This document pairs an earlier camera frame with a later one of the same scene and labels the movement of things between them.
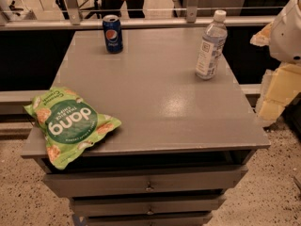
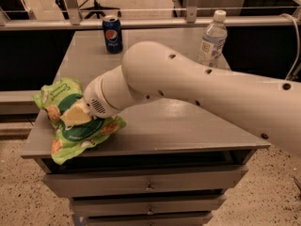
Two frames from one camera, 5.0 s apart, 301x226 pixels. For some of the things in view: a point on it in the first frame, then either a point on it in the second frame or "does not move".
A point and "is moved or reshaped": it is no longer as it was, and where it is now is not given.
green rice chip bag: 68,124 is moved or reshaped
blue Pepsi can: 113,33 does not move
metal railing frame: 73,19 does not move
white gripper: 288,35 → 93,98
